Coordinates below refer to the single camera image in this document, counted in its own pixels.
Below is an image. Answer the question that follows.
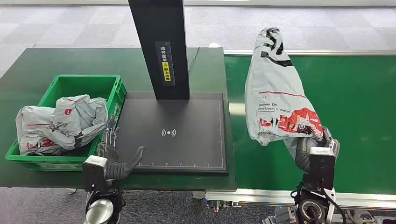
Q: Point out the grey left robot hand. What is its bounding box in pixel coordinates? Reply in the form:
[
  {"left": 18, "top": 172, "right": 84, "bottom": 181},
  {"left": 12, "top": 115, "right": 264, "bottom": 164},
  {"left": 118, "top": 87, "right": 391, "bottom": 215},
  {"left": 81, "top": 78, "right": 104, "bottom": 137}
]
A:
[{"left": 98, "top": 116, "right": 145, "bottom": 169}]

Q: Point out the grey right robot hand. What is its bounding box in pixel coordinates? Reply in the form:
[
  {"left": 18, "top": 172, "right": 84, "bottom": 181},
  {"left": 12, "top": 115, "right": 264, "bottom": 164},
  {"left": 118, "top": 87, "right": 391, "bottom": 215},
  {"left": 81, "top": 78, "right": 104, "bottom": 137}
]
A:
[{"left": 295, "top": 126, "right": 340, "bottom": 173}]

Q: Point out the large grey courier package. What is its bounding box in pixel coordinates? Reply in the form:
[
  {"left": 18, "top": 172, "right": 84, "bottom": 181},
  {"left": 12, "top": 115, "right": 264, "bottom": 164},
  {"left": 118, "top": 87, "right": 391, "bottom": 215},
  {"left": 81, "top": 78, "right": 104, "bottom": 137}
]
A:
[{"left": 244, "top": 27, "right": 325, "bottom": 160}]

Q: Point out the black weighing platform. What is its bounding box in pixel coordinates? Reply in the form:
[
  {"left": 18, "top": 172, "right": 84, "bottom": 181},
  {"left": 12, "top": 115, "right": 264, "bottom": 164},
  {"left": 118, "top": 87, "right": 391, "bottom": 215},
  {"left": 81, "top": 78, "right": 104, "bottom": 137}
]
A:
[{"left": 115, "top": 91, "right": 229, "bottom": 175}]

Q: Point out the green plastic basket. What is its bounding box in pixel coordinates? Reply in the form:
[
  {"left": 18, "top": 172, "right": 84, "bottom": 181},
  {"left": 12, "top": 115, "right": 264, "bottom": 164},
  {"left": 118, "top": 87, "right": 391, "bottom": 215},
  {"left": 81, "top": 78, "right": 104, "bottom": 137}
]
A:
[{"left": 5, "top": 74, "right": 127, "bottom": 172}]

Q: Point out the green conveyor belt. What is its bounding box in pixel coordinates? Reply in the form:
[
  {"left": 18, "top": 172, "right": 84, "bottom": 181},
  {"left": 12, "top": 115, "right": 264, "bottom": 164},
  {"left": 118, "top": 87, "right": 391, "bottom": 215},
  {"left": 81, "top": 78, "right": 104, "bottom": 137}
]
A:
[{"left": 224, "top": 55, "right": 396, "bottom": 196}]

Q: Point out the grey courier bag red logo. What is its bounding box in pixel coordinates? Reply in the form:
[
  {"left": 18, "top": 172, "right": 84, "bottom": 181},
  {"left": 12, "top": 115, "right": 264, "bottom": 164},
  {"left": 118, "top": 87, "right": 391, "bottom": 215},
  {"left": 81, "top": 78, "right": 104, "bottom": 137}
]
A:
[{"left": 42, "top": 94, "right": 108, "bottom": 151}]

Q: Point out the crumpled grey courier bag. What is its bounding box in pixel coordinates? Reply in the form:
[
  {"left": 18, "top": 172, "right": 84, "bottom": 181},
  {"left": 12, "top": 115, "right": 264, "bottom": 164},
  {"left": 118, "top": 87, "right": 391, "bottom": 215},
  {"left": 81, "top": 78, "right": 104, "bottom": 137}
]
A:
[{"left": 15, "top": 105, "right": 64, "bottom": 155}]

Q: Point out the ruler label with yellow patch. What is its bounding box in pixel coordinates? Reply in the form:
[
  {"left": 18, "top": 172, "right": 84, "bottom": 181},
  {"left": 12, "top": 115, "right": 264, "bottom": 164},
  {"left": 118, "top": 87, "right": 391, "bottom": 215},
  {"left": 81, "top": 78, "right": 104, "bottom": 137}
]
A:
[{"left": 155, "top": 41, "right": 176, "bottom": 86}]

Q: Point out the black scanner column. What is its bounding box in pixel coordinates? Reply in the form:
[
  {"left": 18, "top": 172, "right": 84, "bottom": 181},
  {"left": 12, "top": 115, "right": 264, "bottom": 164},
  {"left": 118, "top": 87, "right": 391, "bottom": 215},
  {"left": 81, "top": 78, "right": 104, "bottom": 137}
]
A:
[{"left": 128, "top": 0, "right": 190, "bottom": 100}]

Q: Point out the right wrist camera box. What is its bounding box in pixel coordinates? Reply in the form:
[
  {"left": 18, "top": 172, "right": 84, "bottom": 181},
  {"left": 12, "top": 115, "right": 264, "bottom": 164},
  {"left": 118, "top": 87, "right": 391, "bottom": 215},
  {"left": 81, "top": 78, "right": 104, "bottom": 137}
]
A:
[{"left": 304, "top": 147, "right": 337, "bottom": 191}]

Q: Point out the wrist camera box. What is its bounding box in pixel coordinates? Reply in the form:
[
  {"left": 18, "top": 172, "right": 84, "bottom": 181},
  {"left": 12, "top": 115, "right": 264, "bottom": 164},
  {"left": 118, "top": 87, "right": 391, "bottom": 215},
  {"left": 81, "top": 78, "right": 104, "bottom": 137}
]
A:
[
  {"left": 82, "top": 155, "right": 108, "bottom": 192},
  {"left": 304, "top": 147, "right": 337, "bottom": 191}
]

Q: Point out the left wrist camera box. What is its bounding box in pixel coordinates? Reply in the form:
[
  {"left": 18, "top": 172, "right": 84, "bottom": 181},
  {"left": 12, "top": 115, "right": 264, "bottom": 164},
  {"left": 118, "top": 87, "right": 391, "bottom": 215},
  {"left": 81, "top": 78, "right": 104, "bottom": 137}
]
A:
[{"left": 82, "top": 155, "right": 108, "bottom": 192}]

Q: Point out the aluminium conveyor frame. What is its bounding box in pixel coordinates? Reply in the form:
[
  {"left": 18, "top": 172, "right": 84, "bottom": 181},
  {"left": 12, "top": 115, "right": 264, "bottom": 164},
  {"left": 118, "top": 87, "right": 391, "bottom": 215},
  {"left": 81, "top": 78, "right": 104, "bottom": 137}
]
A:
[{"left": 205, "top": 49, "right": 396, "bottom": 211}]

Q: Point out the thin black cable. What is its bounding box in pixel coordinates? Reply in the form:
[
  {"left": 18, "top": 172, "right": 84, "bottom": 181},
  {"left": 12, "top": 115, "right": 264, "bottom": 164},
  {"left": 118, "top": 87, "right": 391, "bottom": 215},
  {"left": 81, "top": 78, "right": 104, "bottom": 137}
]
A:
[{"left": 188, "top": 47, "right": 201, "bottom": 74}]

